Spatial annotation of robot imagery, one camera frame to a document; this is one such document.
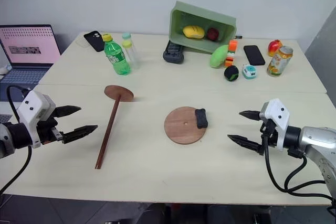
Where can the wooden stick with disc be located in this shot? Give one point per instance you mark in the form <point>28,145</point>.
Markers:
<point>111,121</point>

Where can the green plastic basin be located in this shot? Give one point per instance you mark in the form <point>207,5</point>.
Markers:
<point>183,18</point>

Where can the white computer mouse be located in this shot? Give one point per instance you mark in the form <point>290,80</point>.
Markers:
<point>3,70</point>

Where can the red yellow toy apple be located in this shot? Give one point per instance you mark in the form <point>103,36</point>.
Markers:
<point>274,47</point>

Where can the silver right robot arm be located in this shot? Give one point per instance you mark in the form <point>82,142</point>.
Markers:
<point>316,140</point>

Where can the round wooden base disc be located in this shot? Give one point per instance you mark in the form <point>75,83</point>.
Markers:
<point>181,129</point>

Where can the orange toy block stack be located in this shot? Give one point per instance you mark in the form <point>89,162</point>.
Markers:
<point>231,53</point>

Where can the open laptop pink screen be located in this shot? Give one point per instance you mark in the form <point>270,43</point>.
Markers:
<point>29,45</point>

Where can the clear bottle yellow-green cap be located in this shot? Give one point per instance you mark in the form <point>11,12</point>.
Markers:
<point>132,56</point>

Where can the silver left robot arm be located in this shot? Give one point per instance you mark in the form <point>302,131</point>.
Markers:
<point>5,140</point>

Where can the black bone-shaped block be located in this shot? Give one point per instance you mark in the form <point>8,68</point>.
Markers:
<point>201,119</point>

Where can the orange juice can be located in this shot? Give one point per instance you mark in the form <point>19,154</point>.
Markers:
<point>279,62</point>

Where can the green toy mango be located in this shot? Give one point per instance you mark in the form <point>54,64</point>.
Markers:
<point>218,56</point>

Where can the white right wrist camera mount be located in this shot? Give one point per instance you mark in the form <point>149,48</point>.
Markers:
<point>275,113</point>

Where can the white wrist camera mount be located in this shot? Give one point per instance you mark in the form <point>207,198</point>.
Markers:
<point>275,113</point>
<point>32,108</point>

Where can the black phone case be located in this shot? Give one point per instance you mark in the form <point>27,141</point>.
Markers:
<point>94,41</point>

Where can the clear bottle teal cap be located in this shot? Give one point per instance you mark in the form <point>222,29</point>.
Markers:
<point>126,36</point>

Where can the teal white small timer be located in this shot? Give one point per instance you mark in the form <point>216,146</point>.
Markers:
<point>249,71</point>

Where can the black smartphone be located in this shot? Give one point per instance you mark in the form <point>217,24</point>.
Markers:
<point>254,54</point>

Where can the dark red toy fruit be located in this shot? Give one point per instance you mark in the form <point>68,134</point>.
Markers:
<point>212,34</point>

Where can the black handheld game console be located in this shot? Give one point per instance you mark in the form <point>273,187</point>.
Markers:
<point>173,53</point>

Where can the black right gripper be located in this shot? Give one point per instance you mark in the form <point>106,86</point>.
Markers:
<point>270,136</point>

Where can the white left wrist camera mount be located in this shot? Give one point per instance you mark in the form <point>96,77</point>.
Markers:
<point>32,108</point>

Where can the green soda bottle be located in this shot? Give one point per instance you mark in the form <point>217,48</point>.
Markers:
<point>116,57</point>

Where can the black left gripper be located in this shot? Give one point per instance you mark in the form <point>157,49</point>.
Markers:
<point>48,132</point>

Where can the black green ball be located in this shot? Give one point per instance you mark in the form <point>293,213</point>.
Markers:
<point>231,73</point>

